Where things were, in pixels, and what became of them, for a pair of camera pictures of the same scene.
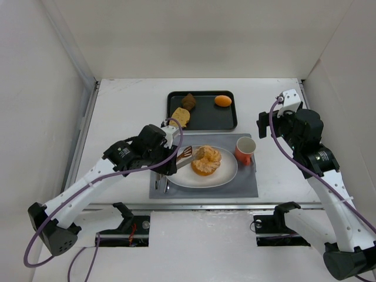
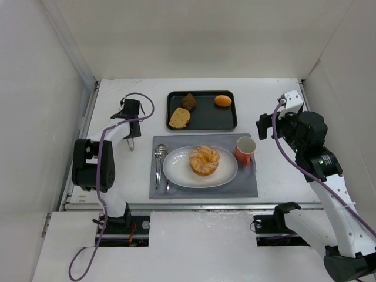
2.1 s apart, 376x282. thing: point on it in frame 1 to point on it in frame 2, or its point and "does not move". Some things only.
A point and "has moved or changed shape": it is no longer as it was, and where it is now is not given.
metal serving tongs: x=185 y=157 has moved or changed shape
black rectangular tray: x=205 y=115 does not move
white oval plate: x=186 y=177 does not move
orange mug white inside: x=244 y=150 does not move
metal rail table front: x=200 y=206 does not move
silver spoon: x=157 y=180 to x=165 y=183
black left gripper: x=171 y=165 to x=134 y=129
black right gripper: x=262 y=125 does not move
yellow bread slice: x=182 y=116 does not move
